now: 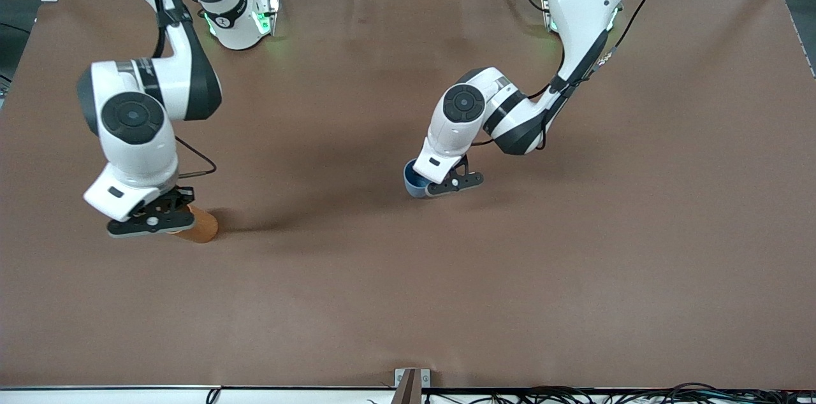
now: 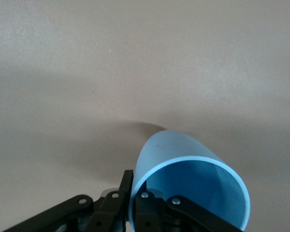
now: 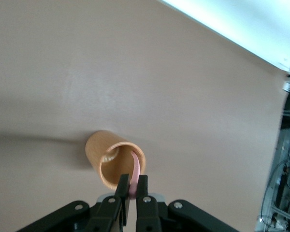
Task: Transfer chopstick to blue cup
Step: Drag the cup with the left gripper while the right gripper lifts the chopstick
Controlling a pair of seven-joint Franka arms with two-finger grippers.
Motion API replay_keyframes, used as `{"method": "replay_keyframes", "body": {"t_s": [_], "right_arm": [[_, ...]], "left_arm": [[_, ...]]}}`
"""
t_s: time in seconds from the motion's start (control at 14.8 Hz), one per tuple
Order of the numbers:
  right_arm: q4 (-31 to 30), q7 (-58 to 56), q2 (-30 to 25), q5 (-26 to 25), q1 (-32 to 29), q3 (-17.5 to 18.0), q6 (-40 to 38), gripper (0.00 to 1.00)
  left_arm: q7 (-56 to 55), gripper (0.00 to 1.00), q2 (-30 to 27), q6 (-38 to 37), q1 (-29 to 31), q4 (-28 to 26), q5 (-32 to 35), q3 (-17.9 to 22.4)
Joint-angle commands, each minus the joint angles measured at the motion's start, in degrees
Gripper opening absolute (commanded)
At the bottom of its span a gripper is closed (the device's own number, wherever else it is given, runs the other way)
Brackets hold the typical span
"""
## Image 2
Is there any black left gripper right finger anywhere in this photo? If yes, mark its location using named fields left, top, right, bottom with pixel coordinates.
left=134, top=190, right=244, bottom=232

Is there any blue cup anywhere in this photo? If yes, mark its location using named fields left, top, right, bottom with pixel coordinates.
left=129, top=130, right=251, bottom=232

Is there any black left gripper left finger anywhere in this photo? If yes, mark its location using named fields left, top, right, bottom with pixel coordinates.
left=4, top=170, right=134, bottom=232

